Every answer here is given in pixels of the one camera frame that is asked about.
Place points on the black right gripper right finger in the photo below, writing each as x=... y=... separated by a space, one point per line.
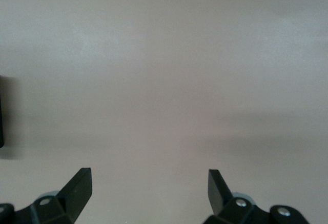
x=217 y=195

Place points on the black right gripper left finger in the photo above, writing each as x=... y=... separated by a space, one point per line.
x=74 y=198

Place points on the black rectangular plastic box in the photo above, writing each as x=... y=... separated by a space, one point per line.
x=1 y=121

